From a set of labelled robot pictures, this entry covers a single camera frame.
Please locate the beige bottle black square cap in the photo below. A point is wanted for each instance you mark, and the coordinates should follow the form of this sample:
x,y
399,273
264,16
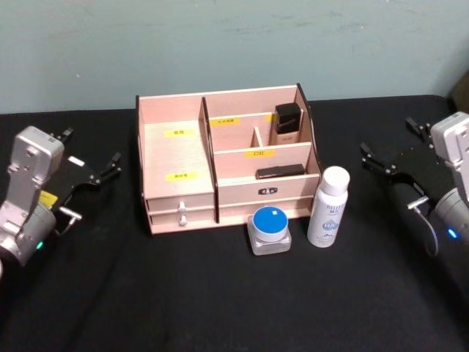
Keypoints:
x,y
287,119

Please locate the yellow label sticker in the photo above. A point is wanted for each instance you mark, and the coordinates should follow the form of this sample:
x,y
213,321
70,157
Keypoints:
x,y
176,176
269,118
259,154
174,132
224,120

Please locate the small black name plate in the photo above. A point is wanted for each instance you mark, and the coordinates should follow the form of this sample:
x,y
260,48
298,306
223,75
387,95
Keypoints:
x,y
268,191

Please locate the clear jar blue lid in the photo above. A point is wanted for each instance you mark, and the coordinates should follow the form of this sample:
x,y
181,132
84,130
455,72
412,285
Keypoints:
x,y
269,221

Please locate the small wooden drawer white knob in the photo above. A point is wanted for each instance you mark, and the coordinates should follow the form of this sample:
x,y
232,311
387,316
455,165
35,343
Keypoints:
x,y
165,221
161,204

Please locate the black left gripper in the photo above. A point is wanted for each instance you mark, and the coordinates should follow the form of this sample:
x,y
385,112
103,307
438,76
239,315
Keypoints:
x,y
75,176

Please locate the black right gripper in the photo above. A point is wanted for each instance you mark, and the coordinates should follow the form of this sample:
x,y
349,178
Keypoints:
x,y
417,172

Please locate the black table cloth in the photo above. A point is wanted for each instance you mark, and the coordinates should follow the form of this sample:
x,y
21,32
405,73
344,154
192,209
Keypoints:
x,y
220,293

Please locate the white spray bottle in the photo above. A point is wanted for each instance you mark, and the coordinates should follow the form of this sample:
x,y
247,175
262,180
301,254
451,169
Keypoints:
x,y
326,212

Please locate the pale wooden desk organizer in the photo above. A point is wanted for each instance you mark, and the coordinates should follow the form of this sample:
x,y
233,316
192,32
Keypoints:
x,y
176,154

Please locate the dark bulky background object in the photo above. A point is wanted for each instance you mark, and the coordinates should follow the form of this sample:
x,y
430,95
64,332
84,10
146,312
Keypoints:
x,y
459,91

